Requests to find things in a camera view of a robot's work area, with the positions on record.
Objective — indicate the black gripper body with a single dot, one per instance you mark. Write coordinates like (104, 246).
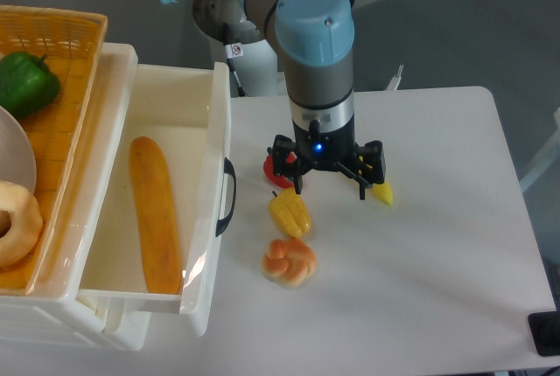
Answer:
(326, 151)

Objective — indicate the long orange bread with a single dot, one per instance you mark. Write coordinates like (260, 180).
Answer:
(156, 217)

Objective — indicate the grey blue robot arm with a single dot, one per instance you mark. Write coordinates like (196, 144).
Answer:
(314, 40)

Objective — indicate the knotted bread roll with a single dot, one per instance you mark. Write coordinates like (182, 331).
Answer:
(289, 262)

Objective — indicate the upper white drawer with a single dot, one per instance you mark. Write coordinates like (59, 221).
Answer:
(187, 113)

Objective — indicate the white drawer cabinet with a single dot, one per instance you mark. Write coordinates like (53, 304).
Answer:
(88, 267)

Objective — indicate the yellow bell pepper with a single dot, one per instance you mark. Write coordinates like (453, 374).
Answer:
(289, 212)

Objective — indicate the yellow corn cob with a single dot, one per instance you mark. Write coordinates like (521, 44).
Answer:
(382, 192)

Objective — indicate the black device at table edge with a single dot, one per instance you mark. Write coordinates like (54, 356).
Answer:
(544, 328)

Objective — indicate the orange plastic basket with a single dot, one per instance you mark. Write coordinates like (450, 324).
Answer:
(71, 41)

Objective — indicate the white plate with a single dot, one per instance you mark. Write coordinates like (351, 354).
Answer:
(18, 164)

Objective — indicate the green bell pepper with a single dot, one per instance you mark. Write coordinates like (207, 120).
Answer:
(27, 84)

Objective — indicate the black drawer handle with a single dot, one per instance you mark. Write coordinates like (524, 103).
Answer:
(228, 199)

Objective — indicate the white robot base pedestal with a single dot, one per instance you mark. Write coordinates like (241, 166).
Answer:
(235, 41)

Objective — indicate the ring doughnut bread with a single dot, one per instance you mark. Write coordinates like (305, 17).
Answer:
(26, 222)

